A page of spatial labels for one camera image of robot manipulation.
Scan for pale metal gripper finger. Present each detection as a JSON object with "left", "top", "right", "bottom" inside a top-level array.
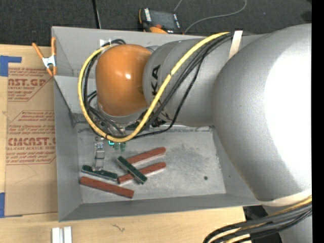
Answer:
[
  {"left": 92, "top": 158, "right": 105, "bottom": 172},
  {"left": 95, "top": 142, "right": 106, "bottom": 160}
]

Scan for dark green flat block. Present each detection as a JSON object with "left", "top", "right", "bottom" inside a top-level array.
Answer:
[
  {"left": 116, "top": 156, "right": 148, "bottom": 185},
  {"left": 80, "top": 165, "right": 119, "bottom": 182}
]

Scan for red-brown flat block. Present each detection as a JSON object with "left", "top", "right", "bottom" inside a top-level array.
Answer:
[
  {"left": 126, "top": 147, "right": 167, "bottom": 166},
  {"left": 79, "top": 176, "right": 135, "bottom": 199},
  {"left": 117, "top": 161, "right": 167, "bottom": 185}
]

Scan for brown cardboard board red print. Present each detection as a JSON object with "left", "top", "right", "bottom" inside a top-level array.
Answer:
[{"left": 0, "top": 44, "right": 60, "bottom": 218}]

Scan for grey metal bin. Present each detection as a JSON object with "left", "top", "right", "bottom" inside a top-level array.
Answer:
[{"left": 51, "top": 26, "right": 265, "bottom": 222}]

